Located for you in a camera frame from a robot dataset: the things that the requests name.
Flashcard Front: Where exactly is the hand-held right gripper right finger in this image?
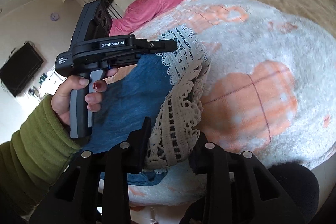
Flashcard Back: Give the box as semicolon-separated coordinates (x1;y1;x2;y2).
188;132;305;224

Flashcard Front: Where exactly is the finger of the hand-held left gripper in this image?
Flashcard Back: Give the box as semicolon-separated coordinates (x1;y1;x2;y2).
113;54;144;68
135;40;178;55

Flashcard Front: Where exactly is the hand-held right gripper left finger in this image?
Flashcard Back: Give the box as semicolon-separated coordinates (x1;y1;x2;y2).
29;116;153;224

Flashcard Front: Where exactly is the blue denim skirt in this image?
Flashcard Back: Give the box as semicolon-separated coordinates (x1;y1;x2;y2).
84;25;213;186

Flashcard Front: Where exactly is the person's green sleeved left forearm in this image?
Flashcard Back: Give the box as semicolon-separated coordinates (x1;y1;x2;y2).
0;94;82;216

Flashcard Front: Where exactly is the person's left hand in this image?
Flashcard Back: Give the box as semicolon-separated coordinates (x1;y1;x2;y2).
51;67;119;126

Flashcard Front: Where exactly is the white drawer cabinet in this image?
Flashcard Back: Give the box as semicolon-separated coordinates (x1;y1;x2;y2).
29;72;66;98

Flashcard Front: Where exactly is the white orange fleece blanket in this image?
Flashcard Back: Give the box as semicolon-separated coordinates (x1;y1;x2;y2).
100;0;336;207

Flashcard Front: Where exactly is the black wall television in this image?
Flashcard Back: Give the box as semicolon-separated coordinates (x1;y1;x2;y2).
0;42;44;97

